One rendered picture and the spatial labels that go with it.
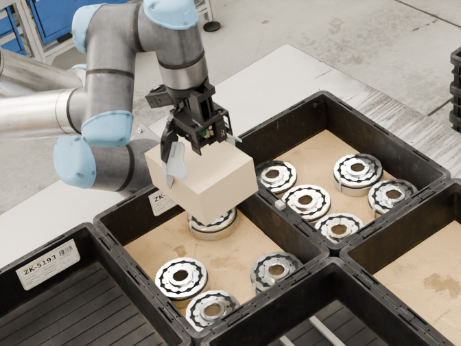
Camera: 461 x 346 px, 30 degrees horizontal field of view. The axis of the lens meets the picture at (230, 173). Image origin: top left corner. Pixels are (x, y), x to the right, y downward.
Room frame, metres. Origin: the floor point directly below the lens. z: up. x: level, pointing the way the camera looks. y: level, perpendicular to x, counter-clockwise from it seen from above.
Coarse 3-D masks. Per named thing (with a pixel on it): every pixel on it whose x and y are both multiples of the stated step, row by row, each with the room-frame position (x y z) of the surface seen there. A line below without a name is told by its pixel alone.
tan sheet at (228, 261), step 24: (240, 216) 1.30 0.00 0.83; (144, 240) 1.28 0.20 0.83; (168, 240) 1.27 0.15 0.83; (192, 240) 1.25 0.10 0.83; (216, 240) 1.24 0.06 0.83; (240, 240) 1.23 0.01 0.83; (264, 240) 1.21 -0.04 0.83; (144, 264) 1.21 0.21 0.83; (216, 264) 1.17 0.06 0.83; (240, 264) 1.16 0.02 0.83; (216, 288) 1.11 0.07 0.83; (240, 288) 1.10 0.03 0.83
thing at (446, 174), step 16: (320, 96) 1.52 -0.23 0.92; (288, 112) 1.48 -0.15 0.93; (352, 112) 1.44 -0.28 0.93; (256, 128) 1.45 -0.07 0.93; (384, 128) 1.36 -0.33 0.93; (400, 144) 1.30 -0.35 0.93; (432, 160) 1.24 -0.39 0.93; (448, 176) 1.18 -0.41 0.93; (272, 192) 1.24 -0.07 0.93; (416, 192) 1.16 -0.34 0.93; (288, 208) 1.19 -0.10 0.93; (400, 208) 1.13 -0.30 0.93; (304, 224) 1.14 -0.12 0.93; (368, 224) 1.10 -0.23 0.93; (320, 240) 1.09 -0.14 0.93; (352, 240) 1.07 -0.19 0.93; (336, 256) 1.06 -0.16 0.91
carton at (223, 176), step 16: (208, 144) 1.19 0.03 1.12; (224, 144) 1.18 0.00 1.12; (160, 160) 1.17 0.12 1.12; (192, 160) 1.16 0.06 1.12; (208, 160) 1.15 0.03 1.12; (224, 160) 1.14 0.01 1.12; (240, 160) 1.13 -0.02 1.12; (160, 176) 1.17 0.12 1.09; (192, 176) 1.11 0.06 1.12; (208, 176) 1.10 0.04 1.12; (224, 176) 1.10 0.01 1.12; (240, 176) 1.11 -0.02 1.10; (176, 192) 1.13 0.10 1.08; (192, 192) 1.08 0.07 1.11; (208, 192) 1.08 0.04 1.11; (224, 192) 1.09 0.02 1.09; (240, 192) 1.11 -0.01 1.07; (192, 208) 1.09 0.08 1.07; (208, 208) 1.07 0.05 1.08; (224, 208) 1.09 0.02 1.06
